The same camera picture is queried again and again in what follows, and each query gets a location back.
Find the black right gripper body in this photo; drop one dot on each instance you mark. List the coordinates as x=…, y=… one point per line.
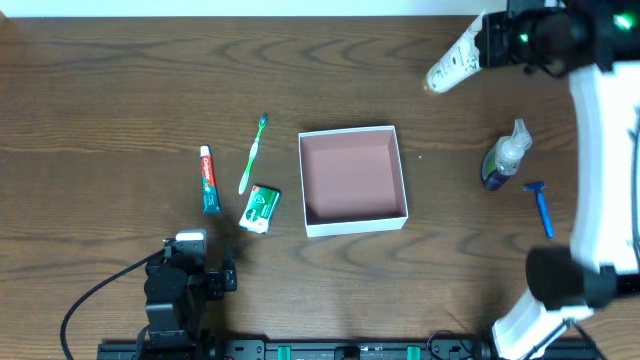
x=493, y=42

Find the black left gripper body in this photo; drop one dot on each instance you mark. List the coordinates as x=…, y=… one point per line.
x=220, y=281

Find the red teal toothpaste tube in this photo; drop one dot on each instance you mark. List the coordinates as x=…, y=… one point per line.
x=211, y=203

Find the white lotion tube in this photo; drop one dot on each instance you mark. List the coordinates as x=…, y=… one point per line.
x=458, y=63

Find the green Dettol soap pack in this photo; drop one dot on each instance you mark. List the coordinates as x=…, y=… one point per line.
x=260, y=208

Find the clear pump soap bottle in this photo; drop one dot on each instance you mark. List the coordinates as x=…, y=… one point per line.
x=502, y=161

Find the white cardboard box pink inside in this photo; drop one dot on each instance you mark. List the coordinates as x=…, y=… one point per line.
x=352, y=181

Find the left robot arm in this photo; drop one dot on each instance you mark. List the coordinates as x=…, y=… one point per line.
x=178, y=288

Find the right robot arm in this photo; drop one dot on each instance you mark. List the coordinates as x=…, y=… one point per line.
x=595, y=45

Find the green white toothbrush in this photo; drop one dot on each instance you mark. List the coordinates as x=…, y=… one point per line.
x=252, y=154

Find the blue disposable razor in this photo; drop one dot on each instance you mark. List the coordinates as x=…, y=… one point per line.
x=537, y=188

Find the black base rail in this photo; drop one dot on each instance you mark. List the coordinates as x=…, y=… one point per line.
x=445, y=348

